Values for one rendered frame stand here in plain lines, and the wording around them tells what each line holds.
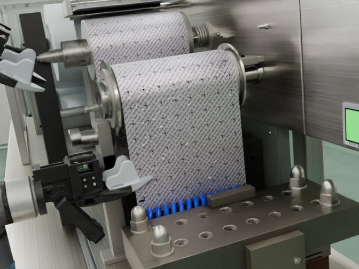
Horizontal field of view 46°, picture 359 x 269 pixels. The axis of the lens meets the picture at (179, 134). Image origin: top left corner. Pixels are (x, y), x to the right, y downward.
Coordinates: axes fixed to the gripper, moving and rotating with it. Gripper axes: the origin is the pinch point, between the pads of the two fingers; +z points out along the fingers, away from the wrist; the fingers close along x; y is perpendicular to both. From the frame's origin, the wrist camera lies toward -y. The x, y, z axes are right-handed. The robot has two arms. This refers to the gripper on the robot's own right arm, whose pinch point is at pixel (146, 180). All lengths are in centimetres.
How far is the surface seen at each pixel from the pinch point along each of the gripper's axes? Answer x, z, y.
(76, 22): 41, -2, 32
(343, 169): 208, 223, -109
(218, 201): -6.3, 11.7, -5.1
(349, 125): -22.1, 28.9, 9.4
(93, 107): 6.9, -6.5, 14.6
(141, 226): -8.4, -4.0, -4.8
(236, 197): -6.3, 15.6, -5.3
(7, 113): 556, -51, -62
